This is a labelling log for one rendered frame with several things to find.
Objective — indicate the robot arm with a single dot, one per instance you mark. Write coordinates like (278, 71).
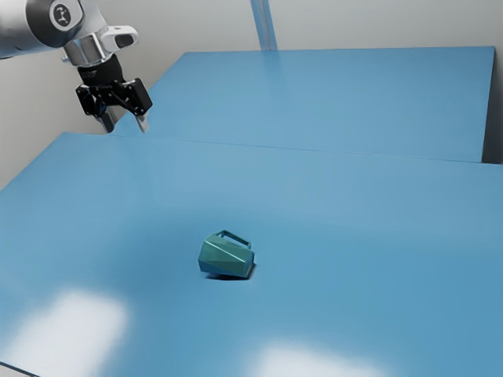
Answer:
(35, 23)

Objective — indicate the teal faceted mug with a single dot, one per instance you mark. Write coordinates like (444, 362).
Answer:
(225, 257)

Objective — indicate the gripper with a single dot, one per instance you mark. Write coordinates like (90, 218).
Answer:
(103, 74)

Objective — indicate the blue-grey metal post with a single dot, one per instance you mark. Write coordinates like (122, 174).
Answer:
(264, 24)

